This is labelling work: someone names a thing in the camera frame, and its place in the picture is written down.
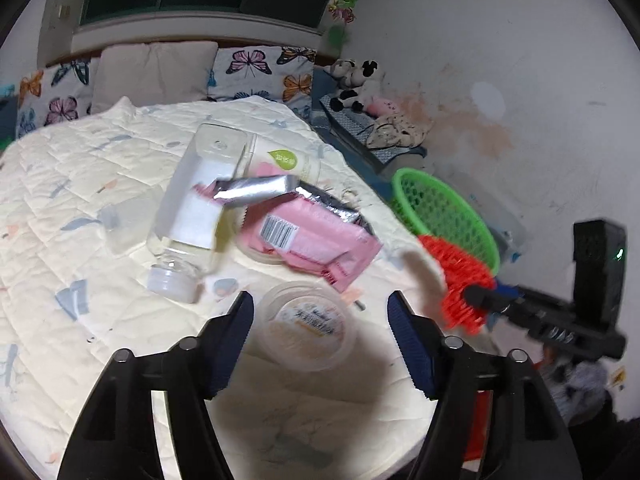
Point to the pink plush toy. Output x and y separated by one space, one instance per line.
384 106

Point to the green plastic basket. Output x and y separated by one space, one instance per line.
450 210

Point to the spotted cream plush toy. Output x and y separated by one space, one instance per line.
395 132

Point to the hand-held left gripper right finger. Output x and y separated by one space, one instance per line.
412 350

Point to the white container with green label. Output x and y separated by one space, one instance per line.
300 165

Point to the small butterfly print pillow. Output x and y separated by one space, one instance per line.
55 95

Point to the black and white plush toy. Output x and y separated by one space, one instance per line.
355 80

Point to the colourful pinwheel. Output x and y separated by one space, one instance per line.
342 5

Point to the pink packet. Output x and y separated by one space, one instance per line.
320 245

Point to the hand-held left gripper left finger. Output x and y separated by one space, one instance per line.
227 350

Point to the blue checked cloth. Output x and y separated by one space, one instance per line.
350 120

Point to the cream quilt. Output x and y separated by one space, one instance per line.
75 170

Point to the red plastic stool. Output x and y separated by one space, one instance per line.
477 425

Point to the red plastic mesh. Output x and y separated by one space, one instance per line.
455 270

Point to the person's right hand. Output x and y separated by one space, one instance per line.
575 390

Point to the clear plastic piece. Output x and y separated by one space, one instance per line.
125 220

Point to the round plastic tub with lid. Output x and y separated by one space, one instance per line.
305 325

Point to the silver foil packet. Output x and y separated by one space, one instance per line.
335 207

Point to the large butterfly print pillow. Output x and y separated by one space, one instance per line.
260 75

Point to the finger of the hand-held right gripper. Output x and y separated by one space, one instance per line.
487 299

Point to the silver stick wrapper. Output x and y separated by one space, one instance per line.
250 190

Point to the clear plastic bottle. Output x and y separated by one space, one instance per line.
185 200

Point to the beige pillow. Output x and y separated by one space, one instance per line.
150 70

